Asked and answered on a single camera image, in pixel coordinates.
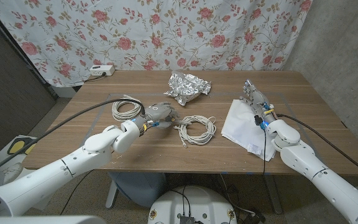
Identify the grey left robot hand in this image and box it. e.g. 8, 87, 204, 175
137, 101, 180, 133

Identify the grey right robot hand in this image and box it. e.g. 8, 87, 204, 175
240, 79, 278, 124

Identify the white towel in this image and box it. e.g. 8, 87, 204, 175
221, 98, 278, 162

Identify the crumpled aluminum foil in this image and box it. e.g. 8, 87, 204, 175
163, 70, 213, 107

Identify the white power strip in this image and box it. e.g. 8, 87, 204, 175
89, 64, 116, 77

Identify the floral print backdrop curtain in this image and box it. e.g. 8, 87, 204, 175
0, 0, 313, 88

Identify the blue grey stool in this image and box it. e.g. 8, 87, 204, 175
108, 172, 167, 208

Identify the white table leg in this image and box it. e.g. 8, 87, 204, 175
105, 179, 119, 208

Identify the grey table leg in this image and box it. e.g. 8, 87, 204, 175
264, 174, 283, 215

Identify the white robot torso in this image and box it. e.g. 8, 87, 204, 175
147, 185, 238, 224

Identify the black adapter on floor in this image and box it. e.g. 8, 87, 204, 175
242, 210, 267, 224

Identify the person in grey clothes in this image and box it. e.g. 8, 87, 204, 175
0, 158, 24, 190

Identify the white floor board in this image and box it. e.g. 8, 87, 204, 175
0, 134, 42, 184

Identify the small coiled white cable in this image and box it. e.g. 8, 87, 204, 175
111, 95, 144, 122

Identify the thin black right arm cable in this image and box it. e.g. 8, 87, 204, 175
262, 129, 267, 175

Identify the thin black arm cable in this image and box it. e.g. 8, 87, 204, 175
262, 129, 267, 175
60, 167, 96, 216

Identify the large coiled white cable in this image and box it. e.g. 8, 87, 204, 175
173, 115, 217, 149

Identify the black power strip cord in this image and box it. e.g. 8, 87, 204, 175
84, 72, 108, 83

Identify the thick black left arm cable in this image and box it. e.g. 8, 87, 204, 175
0, 98, 146, 180

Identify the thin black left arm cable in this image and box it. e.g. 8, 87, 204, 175
60, 167, 96, 216

